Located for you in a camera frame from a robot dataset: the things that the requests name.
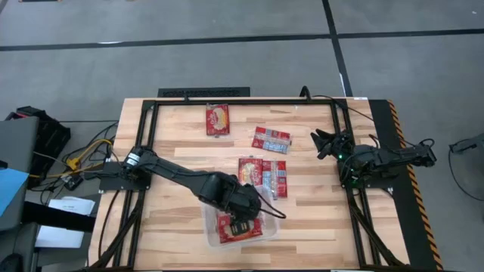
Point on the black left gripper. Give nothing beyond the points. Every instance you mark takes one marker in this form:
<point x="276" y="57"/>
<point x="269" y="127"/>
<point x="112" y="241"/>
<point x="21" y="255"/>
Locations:
<point x="246" y="204"/>

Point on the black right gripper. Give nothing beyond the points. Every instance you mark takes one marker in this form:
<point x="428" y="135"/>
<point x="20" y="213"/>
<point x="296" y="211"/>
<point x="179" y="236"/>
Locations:
<point x="341" y="145"/>

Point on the red popcorn bag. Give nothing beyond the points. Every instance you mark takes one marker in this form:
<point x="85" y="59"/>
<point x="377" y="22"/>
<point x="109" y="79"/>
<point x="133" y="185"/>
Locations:
<point x="270" y="139"/>
<point x="250" y="170"/>
<point x="223" y="232"/>
<point x="218" y="119"/>
<point x="278" y="177"/>

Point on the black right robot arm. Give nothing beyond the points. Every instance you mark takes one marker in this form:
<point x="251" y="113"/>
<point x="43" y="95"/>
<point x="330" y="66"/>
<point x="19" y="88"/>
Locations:
<point x="378" y="155"/>

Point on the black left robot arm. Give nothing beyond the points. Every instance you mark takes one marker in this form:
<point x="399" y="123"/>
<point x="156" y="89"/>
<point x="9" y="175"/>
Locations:
<point x="177" y="174"/>

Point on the clear plastic basket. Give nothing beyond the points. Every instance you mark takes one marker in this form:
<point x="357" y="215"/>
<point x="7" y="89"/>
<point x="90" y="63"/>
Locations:
<point x="272" y="230"/>

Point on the black hazard-striped mat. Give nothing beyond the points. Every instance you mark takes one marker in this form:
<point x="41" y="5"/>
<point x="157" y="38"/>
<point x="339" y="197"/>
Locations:
<point x="382" y="124"/>

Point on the black floor vent grate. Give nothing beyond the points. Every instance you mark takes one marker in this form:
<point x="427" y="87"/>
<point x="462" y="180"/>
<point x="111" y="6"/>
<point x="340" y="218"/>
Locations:
<point x="204" y="92"/>

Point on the gray stand foot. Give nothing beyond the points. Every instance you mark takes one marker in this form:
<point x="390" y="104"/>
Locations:
<point x="469" y="143"/>

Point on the white paper sheet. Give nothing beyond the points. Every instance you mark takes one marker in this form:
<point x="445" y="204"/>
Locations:
<point x="72" y="206"/>
<point x="58" y="237"/>

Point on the black power adapter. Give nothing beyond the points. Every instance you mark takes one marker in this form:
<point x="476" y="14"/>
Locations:
<point x="73" y="182"/>

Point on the black plastic crate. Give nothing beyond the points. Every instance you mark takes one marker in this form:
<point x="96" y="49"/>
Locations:
<point x="49" y="140"/>

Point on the blue paper sheet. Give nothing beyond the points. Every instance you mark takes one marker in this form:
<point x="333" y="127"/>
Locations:
<point x="11" y="189"/>

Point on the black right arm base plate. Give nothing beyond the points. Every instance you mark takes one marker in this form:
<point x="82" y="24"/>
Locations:
<point x="378" y="184"/>

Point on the black aluminium table frame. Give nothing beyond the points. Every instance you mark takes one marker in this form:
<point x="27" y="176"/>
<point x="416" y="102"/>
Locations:
<point x="246" y="101"/>

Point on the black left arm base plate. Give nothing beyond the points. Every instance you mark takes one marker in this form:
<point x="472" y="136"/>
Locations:
<point x="109" y="181"/>

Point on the black frame clamp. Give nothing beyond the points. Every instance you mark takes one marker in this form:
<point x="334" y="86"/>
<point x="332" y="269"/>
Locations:
<point x="186" y="99"/>

